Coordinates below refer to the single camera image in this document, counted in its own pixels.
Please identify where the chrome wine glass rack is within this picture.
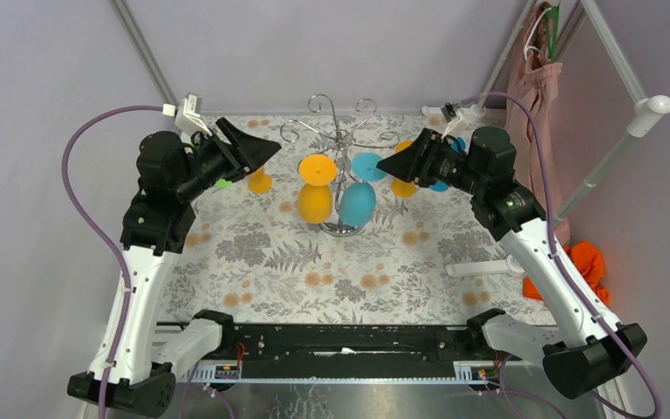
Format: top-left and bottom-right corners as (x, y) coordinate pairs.
(279, 93), (400, 238)

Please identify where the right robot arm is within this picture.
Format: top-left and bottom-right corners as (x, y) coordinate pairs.
(377, 127), (647, 399)

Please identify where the pink hanging cloth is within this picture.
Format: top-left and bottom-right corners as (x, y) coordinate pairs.
(505, 1), (563, 212)

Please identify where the floral tablecloth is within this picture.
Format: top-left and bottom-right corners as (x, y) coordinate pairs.
(159, 114), (554, 326)

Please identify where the orange wine glass front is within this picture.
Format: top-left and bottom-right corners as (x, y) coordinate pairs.
(297, 154), (338, 224)

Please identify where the white pipe frame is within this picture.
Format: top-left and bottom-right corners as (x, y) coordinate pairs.
(421, 0), (670, 223)

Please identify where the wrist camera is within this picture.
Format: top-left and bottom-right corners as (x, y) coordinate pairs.
(161, 93), (212, 140)
(440, 102), (468, 138)

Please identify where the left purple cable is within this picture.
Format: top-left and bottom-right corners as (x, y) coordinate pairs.
(61, 104), (238, 419)

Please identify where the orange wine glass back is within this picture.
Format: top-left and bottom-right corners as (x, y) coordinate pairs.
(248, 168), (273, 195)

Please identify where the purple cable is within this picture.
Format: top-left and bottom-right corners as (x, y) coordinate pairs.
(61, 104), (238, 419)
(459, 91), (664, 419)

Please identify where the blue wine glass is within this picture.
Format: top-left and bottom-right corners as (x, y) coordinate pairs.
(428, 135), (468, 193)
(338, 153), (386, 227)

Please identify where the orange cloth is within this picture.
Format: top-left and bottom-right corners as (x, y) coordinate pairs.
(523, 240), (611, 307)

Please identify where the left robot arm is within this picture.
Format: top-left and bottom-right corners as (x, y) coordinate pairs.
(67, 118), (282, 418)

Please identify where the white pipe on table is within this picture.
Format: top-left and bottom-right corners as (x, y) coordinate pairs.
(446, 255), (524, 278)

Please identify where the orange wine glass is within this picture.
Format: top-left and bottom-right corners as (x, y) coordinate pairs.
(391, 140), (418, 200)
(297, 154), (338, 224)
(248, 168), (273, 195)

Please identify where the blue wine glass back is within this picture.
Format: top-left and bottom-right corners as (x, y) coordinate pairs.
(428, 135), (468, 193)

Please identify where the green wine glass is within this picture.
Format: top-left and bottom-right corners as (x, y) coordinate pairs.
(215, 179), (234, 189)

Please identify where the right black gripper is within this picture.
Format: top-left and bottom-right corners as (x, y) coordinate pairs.
(376, 127), (486, 196)

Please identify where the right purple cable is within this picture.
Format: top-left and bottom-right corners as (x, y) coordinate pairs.
(459, 91), (664, 419)

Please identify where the blue wine glass front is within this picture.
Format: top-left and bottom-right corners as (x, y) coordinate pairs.
(338, 153), (386, 227)

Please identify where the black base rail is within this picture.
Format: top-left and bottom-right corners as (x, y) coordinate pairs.
(203, 323), (499, 380)

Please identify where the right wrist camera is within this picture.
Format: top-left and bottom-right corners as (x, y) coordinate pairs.
(440, 102), (468, 138)

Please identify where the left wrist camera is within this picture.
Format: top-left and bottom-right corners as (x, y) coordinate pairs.
(161, 93), (212, 140)

